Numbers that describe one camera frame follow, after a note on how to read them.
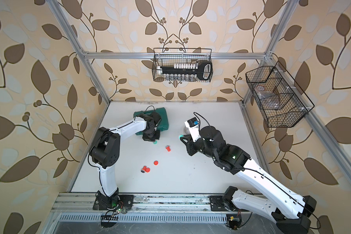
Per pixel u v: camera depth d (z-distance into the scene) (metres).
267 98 0.69
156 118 0.81
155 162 0.89
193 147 0.57
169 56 0.91
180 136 0.65
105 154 0.52
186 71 0.85
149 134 0.81
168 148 0.94
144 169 0.85
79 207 0.74
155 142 0.95
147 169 0.86
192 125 0.55
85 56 0.94
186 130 1.01
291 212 0.38
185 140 0.64
